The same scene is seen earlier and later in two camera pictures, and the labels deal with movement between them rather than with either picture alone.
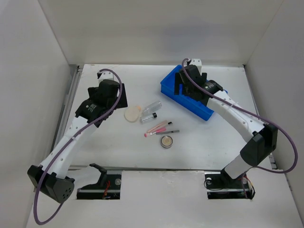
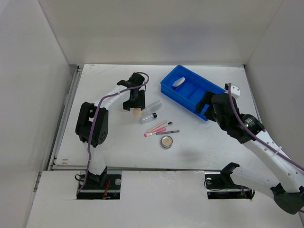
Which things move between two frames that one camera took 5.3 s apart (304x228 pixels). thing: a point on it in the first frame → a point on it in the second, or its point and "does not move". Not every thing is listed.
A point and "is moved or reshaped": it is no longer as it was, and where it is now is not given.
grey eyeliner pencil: [167, 132] does not move
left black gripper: [122, 103] → [139, 104]
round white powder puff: [132, 113] is moved or reshaped
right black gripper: [178, 80] → [206, 99]
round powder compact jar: [166, 141] does not move
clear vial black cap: [154, 115] does not move
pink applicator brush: [146, 134] does not move
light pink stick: [164, 122] does not move
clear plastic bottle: [151, 108] does not move
